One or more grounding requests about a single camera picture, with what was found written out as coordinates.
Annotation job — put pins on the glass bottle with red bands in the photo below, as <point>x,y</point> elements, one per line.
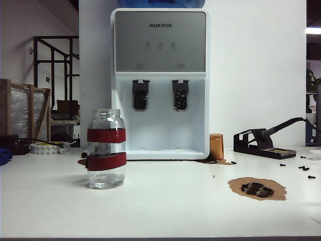
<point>106,136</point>

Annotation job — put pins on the grey dispenser tap lever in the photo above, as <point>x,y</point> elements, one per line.
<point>180,99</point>
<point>140,99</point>

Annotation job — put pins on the white AUX water dispenser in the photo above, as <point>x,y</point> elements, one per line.
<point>160,37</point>

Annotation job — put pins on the orange metal canister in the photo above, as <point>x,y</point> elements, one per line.
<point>217,148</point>

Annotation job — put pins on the black marker pen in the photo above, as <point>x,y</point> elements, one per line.
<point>84,154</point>

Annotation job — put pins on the brown cardboard box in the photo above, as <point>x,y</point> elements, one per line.
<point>67,106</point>

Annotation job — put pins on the light wooden side table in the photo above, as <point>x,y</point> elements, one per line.
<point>64,122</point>

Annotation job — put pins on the black soldering iron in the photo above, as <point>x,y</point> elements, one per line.
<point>276,128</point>

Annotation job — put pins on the black soldering iron stand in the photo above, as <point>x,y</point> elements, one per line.
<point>276,153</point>

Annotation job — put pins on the white tape roll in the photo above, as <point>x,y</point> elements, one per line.
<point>42,149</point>

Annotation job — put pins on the black box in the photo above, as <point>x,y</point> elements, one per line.
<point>10,140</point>

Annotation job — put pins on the green potted plant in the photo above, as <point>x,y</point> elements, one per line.
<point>312,81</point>

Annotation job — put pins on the grey pole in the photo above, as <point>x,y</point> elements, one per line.
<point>318,113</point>

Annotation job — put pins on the blue cloth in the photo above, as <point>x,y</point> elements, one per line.
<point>4,155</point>

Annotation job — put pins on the ceiling light strip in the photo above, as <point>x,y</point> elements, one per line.
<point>313,29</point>

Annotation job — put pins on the wooden crate frame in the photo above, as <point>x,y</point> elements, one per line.
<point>31,113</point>

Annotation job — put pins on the black metal stair frame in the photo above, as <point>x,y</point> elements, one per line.
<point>35,75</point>

